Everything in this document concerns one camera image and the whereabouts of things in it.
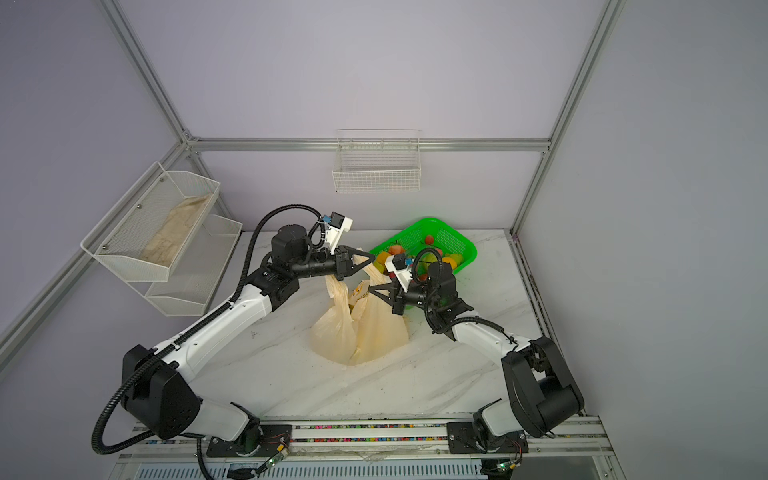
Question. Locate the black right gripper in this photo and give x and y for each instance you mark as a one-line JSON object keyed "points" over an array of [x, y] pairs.
{"points": [[397, 295]]}

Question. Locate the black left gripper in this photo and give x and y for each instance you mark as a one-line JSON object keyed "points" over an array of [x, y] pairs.
{"points": [[343, 261]]}

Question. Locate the cream banana print plastic bag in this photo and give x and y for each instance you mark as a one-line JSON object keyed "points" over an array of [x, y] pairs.
{"points": [[358, 327]]}

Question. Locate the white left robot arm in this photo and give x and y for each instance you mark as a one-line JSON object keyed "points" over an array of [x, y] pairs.
{"points": [[156, 398]]}

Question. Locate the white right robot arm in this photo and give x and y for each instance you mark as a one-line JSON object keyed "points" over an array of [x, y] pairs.
{"points": [[541, 390]]}

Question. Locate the fake peach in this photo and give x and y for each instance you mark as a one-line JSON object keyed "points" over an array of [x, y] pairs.
{"points": [[396, 249]]}

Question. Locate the small yellow fake orange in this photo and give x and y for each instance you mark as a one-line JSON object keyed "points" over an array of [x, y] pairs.
{"points": [[451, 262]]}

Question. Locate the green plastic fruit basket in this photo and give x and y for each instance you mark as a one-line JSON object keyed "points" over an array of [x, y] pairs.
{"points": [[448, 242]]}

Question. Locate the lower white mesh shelf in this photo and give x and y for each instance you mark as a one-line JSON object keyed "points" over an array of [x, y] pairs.
{"points": [[193, 283]]}

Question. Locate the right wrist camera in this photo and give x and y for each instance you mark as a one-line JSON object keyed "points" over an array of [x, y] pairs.
{"points": [[401, 267]]}

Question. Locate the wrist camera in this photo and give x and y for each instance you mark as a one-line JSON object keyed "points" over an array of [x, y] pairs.
{"points": [[401, 267], [335, 225]]}

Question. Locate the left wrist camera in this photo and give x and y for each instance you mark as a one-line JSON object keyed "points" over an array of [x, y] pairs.
{"points": [[335, 225]]}

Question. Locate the white wire wall basket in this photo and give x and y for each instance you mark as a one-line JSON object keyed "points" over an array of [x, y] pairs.
{"points": [[377, 161]]}

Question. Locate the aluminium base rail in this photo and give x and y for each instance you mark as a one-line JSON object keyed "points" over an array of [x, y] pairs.
{"points": [[433, 448]]}

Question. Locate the white mesh wall shelf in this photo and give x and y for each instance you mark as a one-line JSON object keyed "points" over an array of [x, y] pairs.
{"points": [[120, 237]]}

